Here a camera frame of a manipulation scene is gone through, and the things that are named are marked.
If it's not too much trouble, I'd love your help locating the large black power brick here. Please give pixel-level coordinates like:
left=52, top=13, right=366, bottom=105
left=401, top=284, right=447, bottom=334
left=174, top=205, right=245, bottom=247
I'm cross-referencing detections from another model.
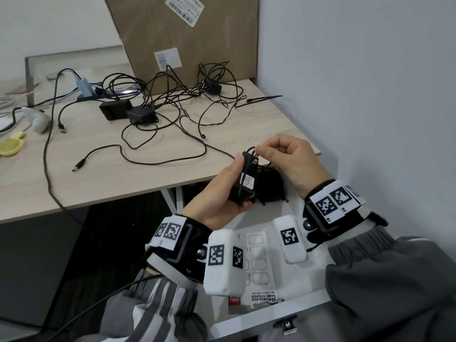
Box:
left=99, top=99, right=133, bottom=121

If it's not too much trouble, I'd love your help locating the small black power adapter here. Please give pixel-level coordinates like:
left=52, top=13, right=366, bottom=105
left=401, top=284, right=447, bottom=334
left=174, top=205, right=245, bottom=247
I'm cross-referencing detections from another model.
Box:
left=202, top=78, right=222, bottom=96

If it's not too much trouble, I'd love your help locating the long black cable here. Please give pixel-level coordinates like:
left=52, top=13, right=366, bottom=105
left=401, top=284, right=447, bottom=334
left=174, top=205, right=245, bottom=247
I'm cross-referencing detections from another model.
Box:
left=42, top=67, right=94, bottom=233

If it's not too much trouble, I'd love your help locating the black cable with barrel plug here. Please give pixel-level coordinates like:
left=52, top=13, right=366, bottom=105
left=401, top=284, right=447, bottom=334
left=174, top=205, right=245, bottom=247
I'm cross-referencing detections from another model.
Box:
left=72, top=124, right=208, bottom=174

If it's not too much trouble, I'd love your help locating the large white shipping label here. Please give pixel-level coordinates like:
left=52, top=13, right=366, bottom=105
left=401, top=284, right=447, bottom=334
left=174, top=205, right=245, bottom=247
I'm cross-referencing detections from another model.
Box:
left=165, top=0, right=206, bottom=28

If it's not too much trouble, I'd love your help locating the thin black adapter cable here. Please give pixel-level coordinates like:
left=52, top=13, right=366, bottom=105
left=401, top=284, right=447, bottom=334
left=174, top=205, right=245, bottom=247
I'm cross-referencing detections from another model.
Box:
left=178, top=110, right=283, bottom=175

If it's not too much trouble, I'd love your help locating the white table leg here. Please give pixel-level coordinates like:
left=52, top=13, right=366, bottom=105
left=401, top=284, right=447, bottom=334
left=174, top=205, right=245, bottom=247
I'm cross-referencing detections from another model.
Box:
left=160, top=186, right=185, bottom=217

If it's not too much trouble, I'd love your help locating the person's right hand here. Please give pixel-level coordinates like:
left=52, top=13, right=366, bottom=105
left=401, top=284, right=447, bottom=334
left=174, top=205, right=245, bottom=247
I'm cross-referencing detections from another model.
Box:
left=255, top=134, right=334, bottom=200

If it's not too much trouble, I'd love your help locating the black cable with usb plug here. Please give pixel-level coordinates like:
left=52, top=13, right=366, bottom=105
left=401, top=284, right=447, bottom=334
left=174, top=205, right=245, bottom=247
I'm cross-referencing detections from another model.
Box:
left=53, top=67, right=86, bottom=135

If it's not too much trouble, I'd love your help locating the black wrist rig cable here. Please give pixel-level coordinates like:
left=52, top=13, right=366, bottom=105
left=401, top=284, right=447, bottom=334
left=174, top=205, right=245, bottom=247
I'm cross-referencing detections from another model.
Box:
left=46, top=273, right=162, bottom=342

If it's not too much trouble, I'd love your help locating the black wedge power adapter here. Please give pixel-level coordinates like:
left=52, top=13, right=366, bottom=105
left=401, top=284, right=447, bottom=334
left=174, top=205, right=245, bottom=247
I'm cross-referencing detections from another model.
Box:
left=126, top=106, right=158, bottom=125

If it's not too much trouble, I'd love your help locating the tangle of black cables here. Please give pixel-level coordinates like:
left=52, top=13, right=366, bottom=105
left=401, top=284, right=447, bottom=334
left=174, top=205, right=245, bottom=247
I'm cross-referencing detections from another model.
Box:
left=103, top=61, right=247, bottom=141

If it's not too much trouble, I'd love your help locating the brown cardboard box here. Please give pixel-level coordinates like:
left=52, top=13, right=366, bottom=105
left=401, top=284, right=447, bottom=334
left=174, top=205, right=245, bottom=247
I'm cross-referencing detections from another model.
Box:
left=103, top=0, right=259, bottom=95

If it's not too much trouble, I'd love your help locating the dark power strip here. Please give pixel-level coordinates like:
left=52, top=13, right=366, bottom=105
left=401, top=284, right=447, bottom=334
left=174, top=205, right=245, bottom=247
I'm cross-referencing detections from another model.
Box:
left=76, top=90, right=140, bottom=102

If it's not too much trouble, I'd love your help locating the black cable with pin plug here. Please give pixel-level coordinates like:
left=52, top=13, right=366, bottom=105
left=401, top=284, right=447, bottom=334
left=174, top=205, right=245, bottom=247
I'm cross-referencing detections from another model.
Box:
left=235, top=95, right=284, bottom=109

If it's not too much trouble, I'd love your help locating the left wrist camera rig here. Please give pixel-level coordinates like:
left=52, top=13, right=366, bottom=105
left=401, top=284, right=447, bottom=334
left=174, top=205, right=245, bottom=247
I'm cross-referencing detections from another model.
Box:
left=144, top=214, right=247, bottom=297

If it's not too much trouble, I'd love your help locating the person's left hand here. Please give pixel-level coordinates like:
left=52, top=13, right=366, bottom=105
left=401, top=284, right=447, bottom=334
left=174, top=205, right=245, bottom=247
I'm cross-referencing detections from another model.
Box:
left=182, top=155, right=256, bottom=231

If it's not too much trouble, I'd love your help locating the person's right forearm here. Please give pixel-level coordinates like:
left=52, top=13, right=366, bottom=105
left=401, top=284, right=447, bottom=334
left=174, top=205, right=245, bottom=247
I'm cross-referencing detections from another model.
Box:
left=325, top=224, right=456, bottom=342

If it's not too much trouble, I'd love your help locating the wrist camera rig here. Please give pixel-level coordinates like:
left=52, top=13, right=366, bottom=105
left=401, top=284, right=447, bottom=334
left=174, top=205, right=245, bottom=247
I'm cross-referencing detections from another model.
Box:
left=144, top=214, right=247, bottom=297
left=274, top=179, right=390, bottom=265

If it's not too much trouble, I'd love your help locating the white sticker sheet pack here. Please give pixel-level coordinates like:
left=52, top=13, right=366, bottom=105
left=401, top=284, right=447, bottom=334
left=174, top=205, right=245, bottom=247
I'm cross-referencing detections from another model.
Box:
left=227, top=231, right=286, bottom=314

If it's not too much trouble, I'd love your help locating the grey panel frame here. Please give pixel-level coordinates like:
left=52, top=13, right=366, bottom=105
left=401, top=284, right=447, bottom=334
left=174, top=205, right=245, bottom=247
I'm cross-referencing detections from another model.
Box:
left=24, top=45, right=135, bottom=108

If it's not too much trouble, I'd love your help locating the person's left forearm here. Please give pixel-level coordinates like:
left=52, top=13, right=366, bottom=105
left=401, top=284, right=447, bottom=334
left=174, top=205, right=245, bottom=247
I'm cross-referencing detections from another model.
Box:
left=76, top=274, right=211, bottom=342

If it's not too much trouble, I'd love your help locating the right wrist camera rig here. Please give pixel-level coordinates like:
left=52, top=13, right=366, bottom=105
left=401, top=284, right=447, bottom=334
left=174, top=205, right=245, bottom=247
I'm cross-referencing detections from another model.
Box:
left=274, top=179, right=390, bottom=265

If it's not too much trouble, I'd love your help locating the light blue usb hub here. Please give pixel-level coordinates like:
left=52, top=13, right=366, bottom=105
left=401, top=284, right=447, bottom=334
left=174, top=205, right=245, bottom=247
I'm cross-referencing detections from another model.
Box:
left=74, top=77, right=97, bottom=99

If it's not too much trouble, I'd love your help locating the black power adapter white label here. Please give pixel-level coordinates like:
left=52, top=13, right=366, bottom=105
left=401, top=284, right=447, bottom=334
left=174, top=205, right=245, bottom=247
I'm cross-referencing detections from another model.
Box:
left=228, top=151, right=259, bottom=205

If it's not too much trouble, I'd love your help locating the white rounded plastic object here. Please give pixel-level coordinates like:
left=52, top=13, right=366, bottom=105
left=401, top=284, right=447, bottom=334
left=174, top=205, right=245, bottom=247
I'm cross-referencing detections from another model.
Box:
left=21, top=106, right=53, bottom=134

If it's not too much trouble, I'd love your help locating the metal drawer lock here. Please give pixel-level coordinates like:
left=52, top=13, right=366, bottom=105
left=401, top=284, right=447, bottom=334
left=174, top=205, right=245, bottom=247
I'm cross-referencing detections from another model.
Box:
left=272, top=314, right=298, bottom=337

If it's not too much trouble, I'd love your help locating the yellow plastic dish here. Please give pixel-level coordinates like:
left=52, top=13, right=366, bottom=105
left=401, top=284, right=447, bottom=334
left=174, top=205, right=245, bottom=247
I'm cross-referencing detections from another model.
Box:
left=0, top=138, right=24, bottom=157

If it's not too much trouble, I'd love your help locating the black pouch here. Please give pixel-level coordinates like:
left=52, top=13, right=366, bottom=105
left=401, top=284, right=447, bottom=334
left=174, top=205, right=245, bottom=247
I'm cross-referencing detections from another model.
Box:
left=255, top=166, right=290, bottom=206

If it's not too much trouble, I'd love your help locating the small white box label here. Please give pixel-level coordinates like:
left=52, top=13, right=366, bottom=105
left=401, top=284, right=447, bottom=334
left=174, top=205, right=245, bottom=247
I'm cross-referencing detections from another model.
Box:
left=153, top=47, right=182, bottom=72

